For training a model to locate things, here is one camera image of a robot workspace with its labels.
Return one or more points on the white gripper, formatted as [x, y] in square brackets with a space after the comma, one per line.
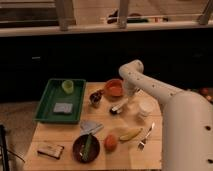
[129, 89]

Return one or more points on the black and white brush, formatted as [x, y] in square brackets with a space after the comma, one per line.
[118, 107]

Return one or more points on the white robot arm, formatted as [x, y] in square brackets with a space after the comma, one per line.
[187, 124]

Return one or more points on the orange bowl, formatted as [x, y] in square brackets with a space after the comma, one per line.
[113, 88]

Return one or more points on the white plastic cup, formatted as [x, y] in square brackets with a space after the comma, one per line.
[145, 108]

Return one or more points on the small dark metal cup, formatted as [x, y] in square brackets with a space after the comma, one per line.
[95, 98]

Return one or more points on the yellow banana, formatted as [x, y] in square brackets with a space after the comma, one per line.
[129, 135]

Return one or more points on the orange fruit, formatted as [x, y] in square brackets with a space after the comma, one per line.
[110, 142]

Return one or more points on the silver fork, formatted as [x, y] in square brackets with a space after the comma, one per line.
[142, 142]

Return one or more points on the grey folded cloth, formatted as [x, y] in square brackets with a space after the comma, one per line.
[90, 127]

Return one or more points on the green plastic cup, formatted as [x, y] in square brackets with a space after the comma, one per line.
[68, 86]

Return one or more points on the grey sponge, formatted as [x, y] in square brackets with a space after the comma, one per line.
[63, 108]

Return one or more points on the green plastic tray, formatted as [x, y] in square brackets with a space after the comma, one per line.
[53, 93]

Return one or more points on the dark brown plate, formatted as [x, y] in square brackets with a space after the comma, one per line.
[78, 148]

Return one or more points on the green vegetable stick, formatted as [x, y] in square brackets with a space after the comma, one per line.
[87, 148]

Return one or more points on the white railing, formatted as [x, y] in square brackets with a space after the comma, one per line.
[94, 16]

